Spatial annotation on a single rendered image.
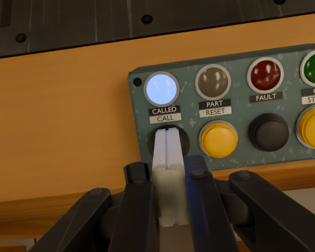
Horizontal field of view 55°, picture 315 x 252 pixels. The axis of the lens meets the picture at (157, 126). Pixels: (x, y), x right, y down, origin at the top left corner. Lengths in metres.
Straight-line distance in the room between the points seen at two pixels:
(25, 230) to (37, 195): 0.64
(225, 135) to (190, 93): 0.04
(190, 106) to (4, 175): 0.16
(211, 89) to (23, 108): 0.17
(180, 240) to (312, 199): 0.49
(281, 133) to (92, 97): 0.16
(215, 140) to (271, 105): 0.05
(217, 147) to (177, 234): 0.94
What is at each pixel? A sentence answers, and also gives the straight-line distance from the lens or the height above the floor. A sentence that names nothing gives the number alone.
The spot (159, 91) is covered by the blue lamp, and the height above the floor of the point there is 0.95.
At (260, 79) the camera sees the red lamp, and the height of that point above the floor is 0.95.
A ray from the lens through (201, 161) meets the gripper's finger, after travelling 0.16.
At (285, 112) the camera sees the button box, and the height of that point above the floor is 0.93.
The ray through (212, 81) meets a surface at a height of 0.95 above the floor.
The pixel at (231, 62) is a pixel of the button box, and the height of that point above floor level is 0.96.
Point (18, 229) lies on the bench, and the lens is 0.87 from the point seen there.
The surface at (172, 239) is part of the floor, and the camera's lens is 1.14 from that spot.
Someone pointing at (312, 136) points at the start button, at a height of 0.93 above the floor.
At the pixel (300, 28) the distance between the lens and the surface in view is 0.31.
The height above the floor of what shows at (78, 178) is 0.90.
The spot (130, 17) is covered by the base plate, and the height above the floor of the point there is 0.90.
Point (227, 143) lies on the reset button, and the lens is 0.21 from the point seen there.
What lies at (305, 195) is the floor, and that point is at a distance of 1.22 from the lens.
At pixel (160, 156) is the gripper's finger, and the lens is 0.15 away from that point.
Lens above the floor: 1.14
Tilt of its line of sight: 69 degrees down
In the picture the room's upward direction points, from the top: 16 degrees counter-clockwise
